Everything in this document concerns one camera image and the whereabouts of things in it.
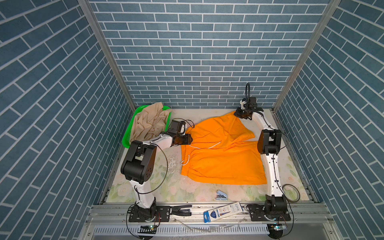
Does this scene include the orange shorts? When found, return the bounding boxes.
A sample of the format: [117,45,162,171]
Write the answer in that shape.
[181,112,267,185]

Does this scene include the green plastic basket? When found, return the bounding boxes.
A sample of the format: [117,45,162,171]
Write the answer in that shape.
[121,104,172,149]

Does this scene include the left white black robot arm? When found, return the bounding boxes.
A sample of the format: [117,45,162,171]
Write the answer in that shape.
[121,118,195,210]

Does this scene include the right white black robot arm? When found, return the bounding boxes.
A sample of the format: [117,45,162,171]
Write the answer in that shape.
[234,97,288,221]

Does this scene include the beige shorts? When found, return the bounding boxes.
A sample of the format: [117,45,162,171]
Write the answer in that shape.
[128,101,172,143]

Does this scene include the black pliers tool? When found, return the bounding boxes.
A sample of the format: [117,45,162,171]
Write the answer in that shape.
[170,205,192,217]

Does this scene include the blue white flat box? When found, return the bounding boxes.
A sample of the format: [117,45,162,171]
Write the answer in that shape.
[203,202,243,223]

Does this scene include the left circuit board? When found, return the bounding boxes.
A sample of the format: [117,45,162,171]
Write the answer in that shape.
[138,225,158,235]

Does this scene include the circuit board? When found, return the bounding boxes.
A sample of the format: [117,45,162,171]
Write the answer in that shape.
[268,224,286,233]
[138,225,158,235]

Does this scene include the right circuit board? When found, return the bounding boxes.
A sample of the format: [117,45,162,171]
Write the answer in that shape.
[268,224,286,233]

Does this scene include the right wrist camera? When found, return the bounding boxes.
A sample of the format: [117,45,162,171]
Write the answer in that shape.
[240,98,247,110]

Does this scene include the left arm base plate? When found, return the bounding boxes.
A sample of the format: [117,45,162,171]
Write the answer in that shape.
[128,205,171,223]

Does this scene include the tape roll ring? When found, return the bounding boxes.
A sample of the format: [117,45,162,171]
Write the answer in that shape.
[281,183,301,204]

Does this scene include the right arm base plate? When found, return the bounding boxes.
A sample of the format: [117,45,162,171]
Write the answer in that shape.
[246,204,291,222]

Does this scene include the aluminium front rail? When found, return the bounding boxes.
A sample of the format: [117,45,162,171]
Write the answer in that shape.
[80,202,342,240]

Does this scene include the white vented cable duct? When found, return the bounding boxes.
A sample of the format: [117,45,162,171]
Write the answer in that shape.
[93,224,270,237]

